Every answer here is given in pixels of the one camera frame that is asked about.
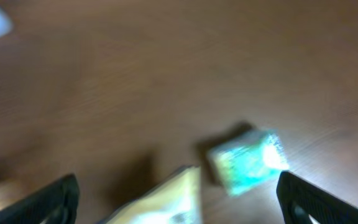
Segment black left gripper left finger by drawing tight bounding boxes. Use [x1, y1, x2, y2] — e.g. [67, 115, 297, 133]
[0, 174, 80, 224]

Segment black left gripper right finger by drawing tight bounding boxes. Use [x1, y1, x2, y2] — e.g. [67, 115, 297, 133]
[276, 171, 358, 224]

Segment small teal green box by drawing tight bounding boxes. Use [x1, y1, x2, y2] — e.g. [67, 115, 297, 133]
[208, 129, 290, 197]

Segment yellow white snack bag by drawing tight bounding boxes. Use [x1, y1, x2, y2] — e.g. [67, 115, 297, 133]
[100, 166, 203, 224]

